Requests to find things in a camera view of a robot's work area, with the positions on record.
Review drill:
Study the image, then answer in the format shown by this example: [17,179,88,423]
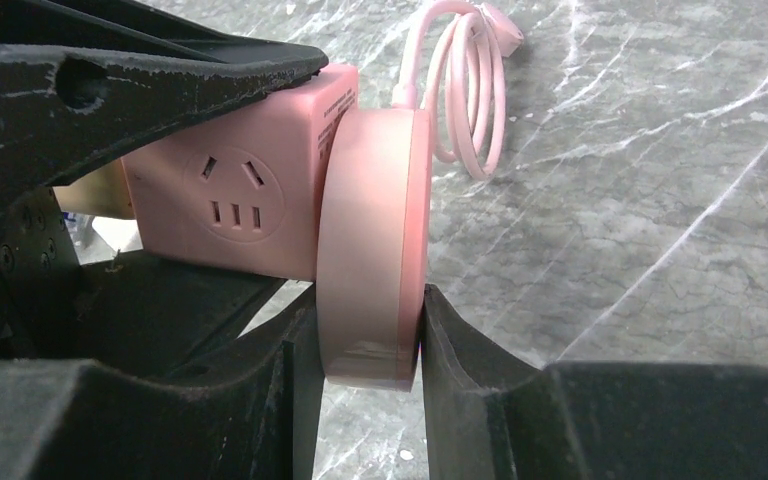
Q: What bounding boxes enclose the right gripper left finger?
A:
[0,289,324,479]

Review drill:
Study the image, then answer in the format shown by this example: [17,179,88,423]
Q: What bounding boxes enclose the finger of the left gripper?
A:
[0,42,328,216]

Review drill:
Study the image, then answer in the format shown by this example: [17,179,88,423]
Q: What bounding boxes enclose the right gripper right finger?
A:
[421,285,768,479]

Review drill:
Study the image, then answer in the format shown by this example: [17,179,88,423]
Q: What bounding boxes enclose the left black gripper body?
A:
[0,189,280,378]

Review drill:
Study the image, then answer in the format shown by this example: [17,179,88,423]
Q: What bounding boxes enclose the beige cube adapter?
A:
[53,159,135,220]

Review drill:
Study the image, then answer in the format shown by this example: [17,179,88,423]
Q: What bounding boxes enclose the pink round socket base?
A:
[315,108,431,391]

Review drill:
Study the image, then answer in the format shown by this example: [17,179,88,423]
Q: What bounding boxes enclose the pink cube adapter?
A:
[122,64,359,281]

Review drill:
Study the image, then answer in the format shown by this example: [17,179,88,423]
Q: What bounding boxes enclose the pink usb cable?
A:
[391,0,526,183]

